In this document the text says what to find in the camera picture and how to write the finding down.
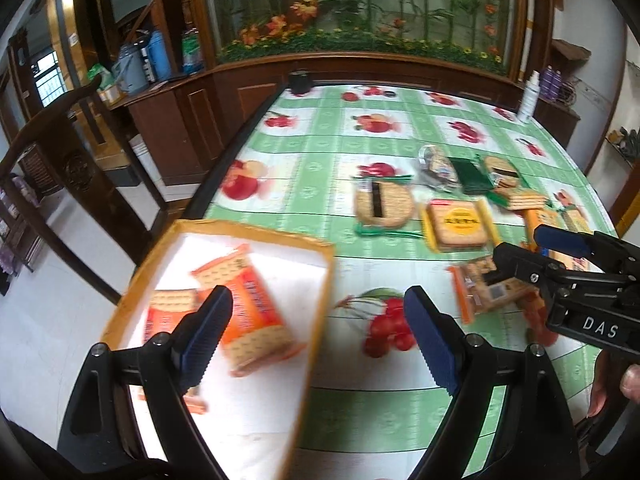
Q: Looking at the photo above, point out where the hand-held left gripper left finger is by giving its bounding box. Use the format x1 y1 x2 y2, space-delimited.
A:
57 285 236 480

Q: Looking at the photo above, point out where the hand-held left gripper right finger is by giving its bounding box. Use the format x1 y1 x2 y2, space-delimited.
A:
404 285 583 480

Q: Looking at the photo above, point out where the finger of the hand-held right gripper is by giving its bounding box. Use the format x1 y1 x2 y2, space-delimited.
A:
492 242 627 293
532 225 640 277

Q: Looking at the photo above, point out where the orange cracker packet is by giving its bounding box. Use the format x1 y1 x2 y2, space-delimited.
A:
447 255 538 325
135 287 208 413
190 244 307 378

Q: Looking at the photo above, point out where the person's right hand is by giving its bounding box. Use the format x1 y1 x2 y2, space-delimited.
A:
587 355 640 421

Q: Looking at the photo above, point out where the orange yellow snack packet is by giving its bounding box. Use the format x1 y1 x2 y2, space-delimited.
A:
522 207 566 253

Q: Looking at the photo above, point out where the yellow square biscuit packet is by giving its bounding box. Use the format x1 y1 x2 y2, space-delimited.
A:
420 199 501 253

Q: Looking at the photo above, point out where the round cracker packet green wrap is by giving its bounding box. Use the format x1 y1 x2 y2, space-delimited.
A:
480 155 523 191

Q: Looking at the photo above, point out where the dark green snack packet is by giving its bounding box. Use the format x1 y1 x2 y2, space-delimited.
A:
447 156 493 196

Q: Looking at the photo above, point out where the clear snack packet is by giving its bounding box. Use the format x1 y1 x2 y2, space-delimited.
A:
417 145 461 191

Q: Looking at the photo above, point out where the round cracker packet dark band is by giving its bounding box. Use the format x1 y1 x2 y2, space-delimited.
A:
352 175 423 238

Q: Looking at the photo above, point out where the white spray bottle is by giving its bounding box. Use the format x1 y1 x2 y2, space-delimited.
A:
516 71 542 125

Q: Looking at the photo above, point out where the green fruit print tablecloth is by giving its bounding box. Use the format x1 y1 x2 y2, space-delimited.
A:
202 82 618 480

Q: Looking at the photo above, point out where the dark wooden chair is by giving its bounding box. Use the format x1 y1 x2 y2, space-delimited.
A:
0 77 173 306

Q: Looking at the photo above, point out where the brown wooden cabinet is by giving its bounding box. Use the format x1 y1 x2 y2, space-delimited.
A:
122 52 581 186

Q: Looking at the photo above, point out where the black cup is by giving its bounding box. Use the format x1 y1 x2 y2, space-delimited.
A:
289 71 313 97

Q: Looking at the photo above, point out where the grey kettle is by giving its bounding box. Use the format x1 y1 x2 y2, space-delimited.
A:
111 42 148 96

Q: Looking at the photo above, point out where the blue thermos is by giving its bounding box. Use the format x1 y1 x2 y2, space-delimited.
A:
148 30 172 82

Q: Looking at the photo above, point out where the black thermos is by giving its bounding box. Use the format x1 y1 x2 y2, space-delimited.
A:
137 32 156 85

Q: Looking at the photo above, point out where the green plastic bottle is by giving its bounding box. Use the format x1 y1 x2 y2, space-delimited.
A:
181 27 205 76

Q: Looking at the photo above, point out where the window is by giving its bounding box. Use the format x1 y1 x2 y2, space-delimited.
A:
30 47 63 108

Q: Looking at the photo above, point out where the glass tank with flowers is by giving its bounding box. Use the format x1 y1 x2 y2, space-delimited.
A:
202 0 521 78

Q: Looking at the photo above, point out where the wall rack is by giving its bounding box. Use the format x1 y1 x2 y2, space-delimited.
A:
605 127 640 166

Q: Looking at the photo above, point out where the brown wall shelf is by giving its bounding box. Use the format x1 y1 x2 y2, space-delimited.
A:
550 37 591 63

